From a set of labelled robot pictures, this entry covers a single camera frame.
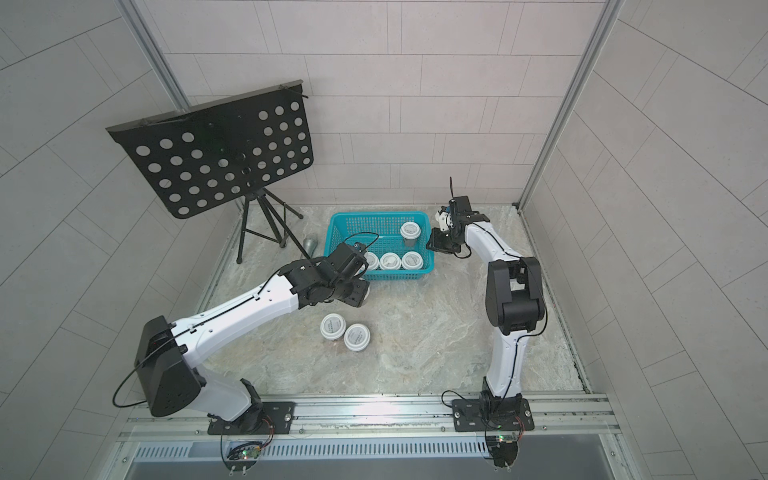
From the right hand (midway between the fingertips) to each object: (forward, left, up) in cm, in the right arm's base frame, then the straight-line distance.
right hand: (431, 242), depth 97 cm
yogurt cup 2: (-6, +7, -1) cm, 9 cm away
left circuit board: (-53, +48, -4) cm, 72 cm away
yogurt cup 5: (-29, +23, -2) cm, 38 cm away
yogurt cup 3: (+5, +7, 0) cm, 8 cm away
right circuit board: (-54, -10, -10) cm, 56 cm away
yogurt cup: (-6, +14, -1) cm, 15 cm away
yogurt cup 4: (-26, +30, -2) cm, 40 cm away
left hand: (-19, +21, +6) cm, 28 cm away
